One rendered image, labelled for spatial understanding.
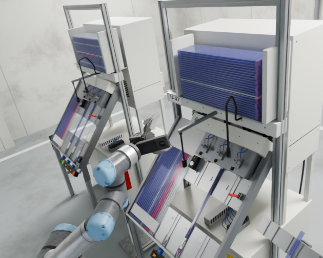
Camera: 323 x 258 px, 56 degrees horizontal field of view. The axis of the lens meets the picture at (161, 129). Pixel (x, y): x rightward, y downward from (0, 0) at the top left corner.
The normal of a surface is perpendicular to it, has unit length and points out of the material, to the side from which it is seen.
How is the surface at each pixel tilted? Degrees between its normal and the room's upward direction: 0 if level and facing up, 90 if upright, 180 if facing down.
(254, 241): 0
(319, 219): 0
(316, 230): 0
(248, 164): 43
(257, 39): 90
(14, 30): 90
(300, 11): 90
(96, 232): 90
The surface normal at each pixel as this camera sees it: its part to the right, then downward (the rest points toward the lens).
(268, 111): 0.61, 0.29
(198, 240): -0.64, -0.38
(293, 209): -0.14, -0.88
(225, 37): -0.78, 0.38
